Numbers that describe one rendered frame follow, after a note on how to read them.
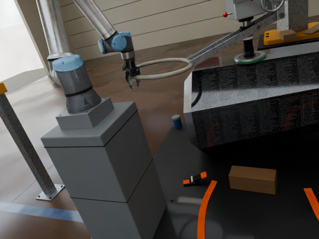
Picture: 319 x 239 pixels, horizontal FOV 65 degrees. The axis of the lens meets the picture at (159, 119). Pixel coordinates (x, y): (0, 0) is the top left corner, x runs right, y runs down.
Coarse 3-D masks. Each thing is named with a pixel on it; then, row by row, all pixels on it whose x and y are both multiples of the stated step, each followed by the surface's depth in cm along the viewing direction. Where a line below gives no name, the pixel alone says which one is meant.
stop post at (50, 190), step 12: (0, 84) 192; (0, 96) 193; (0, 108) 194; (12, 108) 202; (12, 120) 201; (12, 132) 205; (24, 132) 210; (24, 144) 210; (24, 156) 216; (36, 156) 219; (36, 168) 219; (48, 180) 230; (48, 192) 230
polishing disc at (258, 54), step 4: (256, 52) 185; (260, 52) 182; (236, 56) 188; (240, 56) 185; (252, 56) 178; (256, 56) 175; (260, 56) 173; (236, 60) 180; (240, 60) 177; (244, 60) 174; (248, 60) 173; (252, 60) 173
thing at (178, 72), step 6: (156, 60) 203; (162, 60) 203; (168, 60) 202; (174, 60) 199; (180, 60) 195; (186, 60) 189; (186, 66) 170; (192, 66) 174; (174, 72) 163; (180, 72) 164; (132, 78) 172; (138, 78) 167; (144, 78) 164; (150, 78) 163; (156, 78) 162
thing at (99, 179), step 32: (96, 128) 126; (128, 128) 141; (64, 160) 136; (96, 160) 127; (128, 160) 139; (96, 192) 140; (128, 192) 137; (160, 192) 175; (96, 224) 156; (128, 224) 144
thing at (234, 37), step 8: (264, 16) 175; (272, 16) 165; (280, 16) 162; (256, 24) 167; (264, 24) 167; (240, 32) 170; (248, 32) 169; (224, 40) 181; (232, 40) 171; (240, 40) 171; (208, 48) 184; (216, 48) 173; (224, 48) 173; (192, 56) 186; (200, 56) 175; (208, 56) 175
